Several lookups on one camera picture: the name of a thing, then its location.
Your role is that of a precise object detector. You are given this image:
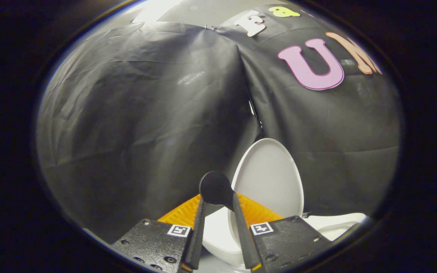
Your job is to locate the white toilet lid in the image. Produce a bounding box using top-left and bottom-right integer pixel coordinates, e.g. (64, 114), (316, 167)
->
(228, 138), (305, 249)

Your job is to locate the white toilet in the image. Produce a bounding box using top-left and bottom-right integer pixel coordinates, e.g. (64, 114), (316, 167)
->
(203, 207), (367, 267)

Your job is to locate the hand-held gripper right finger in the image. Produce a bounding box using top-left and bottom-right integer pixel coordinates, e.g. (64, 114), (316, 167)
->
(233, 193), (333, 271)

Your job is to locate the black backdrop cloth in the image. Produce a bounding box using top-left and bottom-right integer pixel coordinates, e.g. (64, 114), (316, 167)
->
(36, 3), (401, 243)

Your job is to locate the black lid handle knob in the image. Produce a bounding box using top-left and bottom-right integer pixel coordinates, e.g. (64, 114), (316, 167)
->
(199, 171), (236, 207)

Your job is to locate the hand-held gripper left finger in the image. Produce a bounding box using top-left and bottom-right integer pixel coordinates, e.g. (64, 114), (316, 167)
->
(112, 194), (207, 273)

